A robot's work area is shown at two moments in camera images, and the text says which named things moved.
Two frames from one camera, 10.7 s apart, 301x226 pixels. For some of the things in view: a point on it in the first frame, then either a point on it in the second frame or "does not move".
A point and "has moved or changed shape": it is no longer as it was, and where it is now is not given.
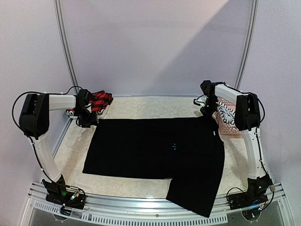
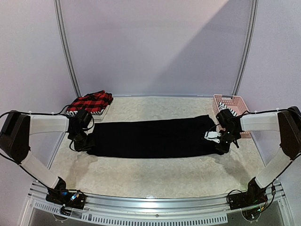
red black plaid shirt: x=99 y=101 does not move
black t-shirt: x=189 y=151 has moved or changed shape
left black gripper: x=93 y=121 → x=79 y=148
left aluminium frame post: x=65 y=44 does not move
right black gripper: x=207 y=110 → x=222 y=146
